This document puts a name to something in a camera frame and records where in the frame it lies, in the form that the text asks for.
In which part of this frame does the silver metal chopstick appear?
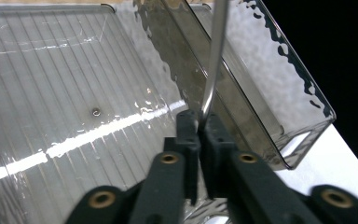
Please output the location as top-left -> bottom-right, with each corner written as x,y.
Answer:
199,0 -> 231,124

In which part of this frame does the smoky transparent plastic bin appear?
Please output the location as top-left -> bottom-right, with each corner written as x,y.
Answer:
158,0 -> 337,172
0,0 -> 231,224

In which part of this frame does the white table mat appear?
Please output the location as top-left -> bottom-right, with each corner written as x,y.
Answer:
274,123 -> 358,216

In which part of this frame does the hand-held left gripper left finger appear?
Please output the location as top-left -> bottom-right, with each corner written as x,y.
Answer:
129,109 -> 201,224

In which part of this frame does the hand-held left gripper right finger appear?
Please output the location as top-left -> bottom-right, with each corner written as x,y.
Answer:
199,112 -> 324,224

